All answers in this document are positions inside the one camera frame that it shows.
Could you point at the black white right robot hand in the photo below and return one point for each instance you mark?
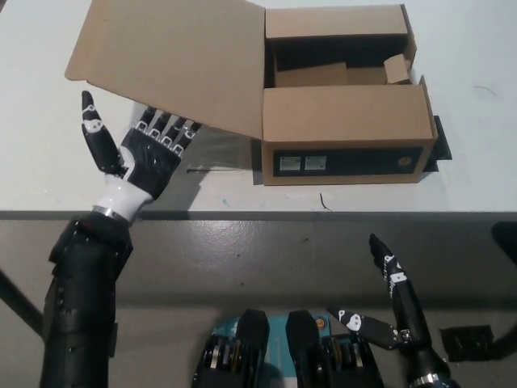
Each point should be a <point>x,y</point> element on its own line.
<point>410,311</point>

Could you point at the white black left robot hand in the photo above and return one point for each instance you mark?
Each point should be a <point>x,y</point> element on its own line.
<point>149,161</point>

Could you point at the brown cardboard box with lid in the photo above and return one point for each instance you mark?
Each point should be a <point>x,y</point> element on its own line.
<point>182,60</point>

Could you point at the black floor tape patch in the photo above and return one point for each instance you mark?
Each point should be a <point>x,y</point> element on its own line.
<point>464,341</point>

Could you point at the black table leg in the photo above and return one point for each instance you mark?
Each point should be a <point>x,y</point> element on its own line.
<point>507,238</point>
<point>20,295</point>

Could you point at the small folded cardboard insert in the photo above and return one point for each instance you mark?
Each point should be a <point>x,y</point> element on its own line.
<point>396,69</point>

